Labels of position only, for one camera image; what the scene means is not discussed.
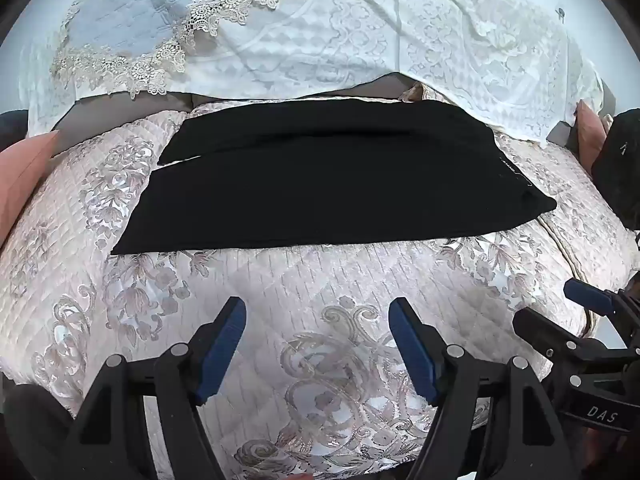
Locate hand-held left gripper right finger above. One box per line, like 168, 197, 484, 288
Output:
388, 297, 581, 480

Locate black pants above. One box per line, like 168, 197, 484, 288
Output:
110, 99, 557, 256

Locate black cloth object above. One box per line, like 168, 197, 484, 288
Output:
591, 108, 640, 231

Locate pink pillow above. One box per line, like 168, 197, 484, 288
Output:
575, 100, 608, 171
0, 130, 61, 246

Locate dark navy cushion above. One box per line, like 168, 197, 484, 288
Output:
0, 111, 30, 152

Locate pink floral quilted bedspread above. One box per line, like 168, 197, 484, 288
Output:
0, 85, 638, 480

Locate blue quilted lace-trimmed cover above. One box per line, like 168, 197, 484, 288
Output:
50, 0, 311, 98

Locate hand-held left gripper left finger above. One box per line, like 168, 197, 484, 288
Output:
65, 296, 248, 480

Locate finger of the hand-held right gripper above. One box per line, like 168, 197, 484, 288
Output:
563, 280, 640, 346
512, 307, 640, 377

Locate white lace bed cover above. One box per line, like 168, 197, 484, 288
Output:
25, 0, 606, 146

